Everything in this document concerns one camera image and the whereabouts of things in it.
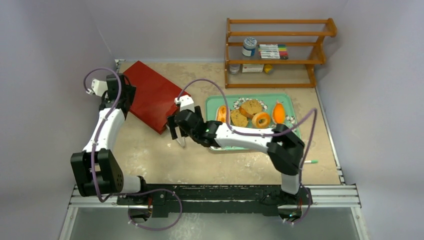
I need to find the green floral tray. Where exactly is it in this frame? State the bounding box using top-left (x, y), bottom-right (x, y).
top-left (204, 93), bottom-right (297, 128)

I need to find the yellow small object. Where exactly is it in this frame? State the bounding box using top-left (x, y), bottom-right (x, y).
top-left (263, 64), bottom-right (274, 75)

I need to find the small grey jar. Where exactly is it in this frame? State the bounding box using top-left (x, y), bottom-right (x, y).
top-left (229, 64), bottom-right (241, 75)

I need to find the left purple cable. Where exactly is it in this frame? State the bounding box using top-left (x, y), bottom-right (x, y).
top-left (83, 67), bottom-right (183, 232)

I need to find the coloured marker pen set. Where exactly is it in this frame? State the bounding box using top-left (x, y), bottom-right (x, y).
top-left (258, 44), bottom-right (289, 60)

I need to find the orange fake bread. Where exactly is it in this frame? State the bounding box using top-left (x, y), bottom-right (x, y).
top-left (271, 100), bottom-right (286, 124)

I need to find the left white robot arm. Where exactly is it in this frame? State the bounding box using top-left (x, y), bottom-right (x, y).
top-left (70, 73), bottom-right (149, 205)

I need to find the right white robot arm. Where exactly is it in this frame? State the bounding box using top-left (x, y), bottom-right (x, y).
top-left (167, 109), bottom-right (305, 204)

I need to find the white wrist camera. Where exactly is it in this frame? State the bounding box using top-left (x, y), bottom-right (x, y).
top-left (174, 95), bottom-right (195, 112)
top-left (86, 78), bottom-right (108, 97)

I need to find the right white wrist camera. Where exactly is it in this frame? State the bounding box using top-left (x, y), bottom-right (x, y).
top-left (174, 95), bottom-right (195, 112)

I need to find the long glazed fake bread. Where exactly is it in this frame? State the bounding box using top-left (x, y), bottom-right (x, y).
top-left (215, 105), bottom-right (227, 123)

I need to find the white jar blue lid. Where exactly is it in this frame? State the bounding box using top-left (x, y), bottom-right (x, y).
top-left (242, 37), bottom-right (258, 57)

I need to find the wooden shelf rack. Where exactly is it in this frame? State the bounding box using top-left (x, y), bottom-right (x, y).
top-left (224, 18), bottom-right (338, 88)

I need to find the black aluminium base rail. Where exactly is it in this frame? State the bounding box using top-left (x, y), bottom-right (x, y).
top-left (69, 184), bottom-right (361, 220)

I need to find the round brown fake bread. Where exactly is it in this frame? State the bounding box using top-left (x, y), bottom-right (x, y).
top-left (230, 109), bottom-right (249, 128)

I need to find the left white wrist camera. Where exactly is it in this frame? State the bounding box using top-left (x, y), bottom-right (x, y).
top-left (86, 78), bottom-right (108, 97)

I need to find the small white box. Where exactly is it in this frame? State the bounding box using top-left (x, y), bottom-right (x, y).
top-left (241, 64), bottom-right (264, 73)

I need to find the red paper bag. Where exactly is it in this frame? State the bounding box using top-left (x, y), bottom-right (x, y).
top-left (123, 61), bottom-right (182, 135)

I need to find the brown crusty fake bread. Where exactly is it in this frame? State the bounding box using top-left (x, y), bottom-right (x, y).
top-left (238, 99), bottom-right (263, 119)

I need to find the purple cable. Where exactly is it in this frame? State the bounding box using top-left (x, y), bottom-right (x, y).
top-left (174, 78), bottom-right (318, 226)
top-left (83, 67), bottom-right (183, 232)

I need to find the small green white pen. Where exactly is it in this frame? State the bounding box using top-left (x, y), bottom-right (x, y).
top-left (303, 160), bottom-right (319, 164)

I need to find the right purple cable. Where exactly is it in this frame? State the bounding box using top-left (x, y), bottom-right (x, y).
top-left (174, 78), bottom-right (318, 226)

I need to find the round pale fake bun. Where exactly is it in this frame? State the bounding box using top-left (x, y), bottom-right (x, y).
top-left (251, 111), bottom-right (271, 129)

